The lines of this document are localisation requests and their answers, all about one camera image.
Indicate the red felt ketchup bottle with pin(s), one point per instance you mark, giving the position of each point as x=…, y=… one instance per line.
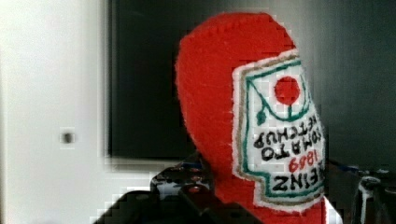
x=248, y=110

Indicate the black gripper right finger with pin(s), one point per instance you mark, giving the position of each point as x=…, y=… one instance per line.
x=361, y=196

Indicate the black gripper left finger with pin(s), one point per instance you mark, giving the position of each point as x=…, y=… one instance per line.
x=182, y=194

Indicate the black toaster oven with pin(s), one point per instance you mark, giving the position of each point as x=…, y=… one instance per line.
x=348, y=49

